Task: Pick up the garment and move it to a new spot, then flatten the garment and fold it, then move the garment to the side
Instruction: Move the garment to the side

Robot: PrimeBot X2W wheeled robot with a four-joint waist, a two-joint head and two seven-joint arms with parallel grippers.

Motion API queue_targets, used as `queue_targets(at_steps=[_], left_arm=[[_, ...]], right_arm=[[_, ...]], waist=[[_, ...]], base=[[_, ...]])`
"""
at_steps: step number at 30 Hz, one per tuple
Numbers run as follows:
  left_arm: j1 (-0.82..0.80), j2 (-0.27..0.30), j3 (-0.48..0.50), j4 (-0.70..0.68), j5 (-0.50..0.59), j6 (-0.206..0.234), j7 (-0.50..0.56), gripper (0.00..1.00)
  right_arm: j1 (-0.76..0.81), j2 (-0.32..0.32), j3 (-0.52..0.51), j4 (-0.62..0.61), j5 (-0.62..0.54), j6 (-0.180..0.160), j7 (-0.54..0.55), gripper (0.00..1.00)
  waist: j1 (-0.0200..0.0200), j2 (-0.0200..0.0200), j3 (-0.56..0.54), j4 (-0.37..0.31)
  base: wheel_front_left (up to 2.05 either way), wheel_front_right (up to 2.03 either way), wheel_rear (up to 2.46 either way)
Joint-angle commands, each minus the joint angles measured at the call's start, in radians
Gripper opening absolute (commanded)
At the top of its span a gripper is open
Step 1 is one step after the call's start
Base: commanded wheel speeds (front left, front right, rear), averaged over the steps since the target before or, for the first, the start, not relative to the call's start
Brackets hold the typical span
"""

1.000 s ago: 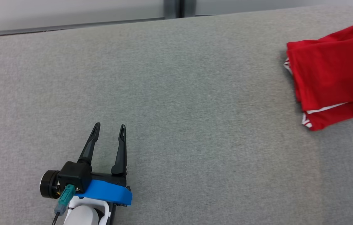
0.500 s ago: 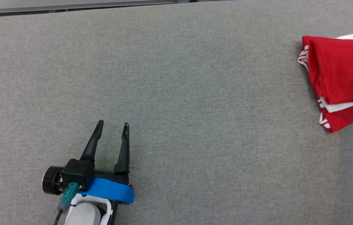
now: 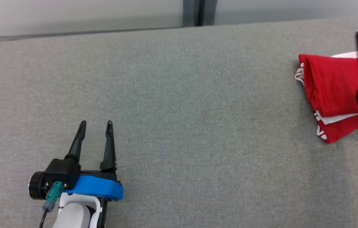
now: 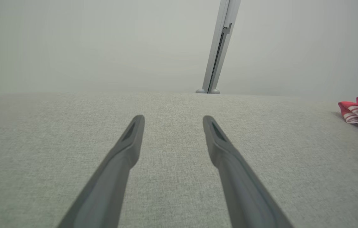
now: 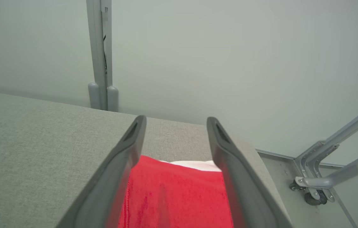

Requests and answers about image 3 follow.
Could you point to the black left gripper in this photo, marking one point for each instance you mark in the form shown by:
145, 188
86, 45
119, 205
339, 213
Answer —
38, 186

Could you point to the red basketball jersey number 23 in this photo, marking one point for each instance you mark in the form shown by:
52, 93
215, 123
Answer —
330, 85

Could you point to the red shorts with white band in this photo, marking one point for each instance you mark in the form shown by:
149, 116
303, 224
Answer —
346, 129

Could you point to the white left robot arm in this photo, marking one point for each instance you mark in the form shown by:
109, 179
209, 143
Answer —
74, 215

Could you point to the grey fabric sofa surface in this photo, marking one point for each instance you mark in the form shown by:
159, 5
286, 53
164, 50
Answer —
197, 126

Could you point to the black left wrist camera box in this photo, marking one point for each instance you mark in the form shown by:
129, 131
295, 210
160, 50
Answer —
61, 171

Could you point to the grey partition post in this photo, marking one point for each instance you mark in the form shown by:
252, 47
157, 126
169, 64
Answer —
190, 12

